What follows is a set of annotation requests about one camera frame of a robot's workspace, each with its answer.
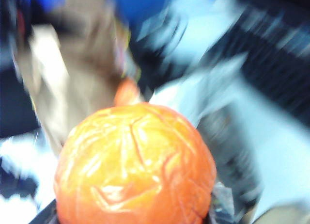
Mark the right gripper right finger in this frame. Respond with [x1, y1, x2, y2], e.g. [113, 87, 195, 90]
[208, 180, 239, 224]

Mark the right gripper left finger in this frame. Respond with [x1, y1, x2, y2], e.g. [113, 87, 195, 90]
[29, 199, 61, 224]

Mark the orange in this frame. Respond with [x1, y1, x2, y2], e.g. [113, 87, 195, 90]
[113, 78, 141, 106]
[53, 102, 217, 224]

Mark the printed brown paper bag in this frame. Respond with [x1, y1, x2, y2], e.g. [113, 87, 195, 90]
[14, 0, 143, 157]

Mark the black keyboard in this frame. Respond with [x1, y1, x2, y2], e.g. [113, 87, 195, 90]
[213, 0, 310, 123]

